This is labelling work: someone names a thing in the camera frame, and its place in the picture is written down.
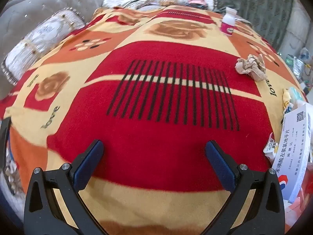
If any green tissue packet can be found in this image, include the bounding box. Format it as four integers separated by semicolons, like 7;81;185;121
290;87;307;108

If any red and yellow printed blanket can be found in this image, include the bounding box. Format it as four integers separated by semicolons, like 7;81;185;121
0;5;310;235

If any crumpled brown paper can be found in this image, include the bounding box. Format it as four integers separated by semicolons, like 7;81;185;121
235;54;267;81

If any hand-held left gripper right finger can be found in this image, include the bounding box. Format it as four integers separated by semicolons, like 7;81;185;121
205;140;286;235

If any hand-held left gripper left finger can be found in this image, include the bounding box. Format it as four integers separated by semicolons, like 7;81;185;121
24;139;105;235

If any white medicine box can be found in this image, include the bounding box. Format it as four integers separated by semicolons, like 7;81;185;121
275;103;313;202

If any green patterned curtain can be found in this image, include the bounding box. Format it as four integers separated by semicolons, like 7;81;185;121
169;0;294;52

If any white striped bolster pillow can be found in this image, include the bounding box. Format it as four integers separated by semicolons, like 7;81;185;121
1;8;86;85

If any white snack wrapper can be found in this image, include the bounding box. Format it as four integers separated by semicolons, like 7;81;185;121
263;133;279;163

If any white bottle with pink label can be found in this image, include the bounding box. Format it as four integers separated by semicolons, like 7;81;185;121
219;7;237;36

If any silver foil bag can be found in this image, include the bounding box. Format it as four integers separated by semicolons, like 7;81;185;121
292;56;306;79

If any small yellow wrapper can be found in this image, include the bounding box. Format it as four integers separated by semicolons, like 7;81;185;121
282;88;294;114

